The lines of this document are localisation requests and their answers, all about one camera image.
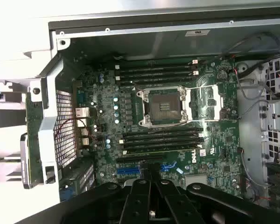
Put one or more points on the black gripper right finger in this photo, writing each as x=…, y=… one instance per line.
x=177, y=203

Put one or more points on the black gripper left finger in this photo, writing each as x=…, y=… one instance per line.
x=135, y=200

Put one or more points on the silver chipset heatsink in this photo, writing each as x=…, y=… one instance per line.
x=196, y=179

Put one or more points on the blue expansion slot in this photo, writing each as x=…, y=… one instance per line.
x=128, y=171

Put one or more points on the black expansion slot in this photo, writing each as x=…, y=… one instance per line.
x=140, y=159

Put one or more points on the black RAM slot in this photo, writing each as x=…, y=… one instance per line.
x=162, y=142
x=162, y=148
x=156, y=65
x=162, y=132
x=162, y=137
x=156, y=81
x=156, y=70
x=156, y=75

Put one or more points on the green motherboard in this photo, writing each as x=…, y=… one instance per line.
x=224, y=140

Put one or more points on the metal socket cover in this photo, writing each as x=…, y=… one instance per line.
x=191, y=109

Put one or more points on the CPU socket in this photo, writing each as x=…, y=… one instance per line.
x=164, y=105

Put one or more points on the coin cell battery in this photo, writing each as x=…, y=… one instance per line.
x=221, y=75

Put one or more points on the silver metal drive cage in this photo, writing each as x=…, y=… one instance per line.
x=277, y=112

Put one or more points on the black grey PC case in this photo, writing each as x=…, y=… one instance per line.
x=135, y=44

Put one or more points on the grey parts rack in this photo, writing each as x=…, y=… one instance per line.
x=11, y=87

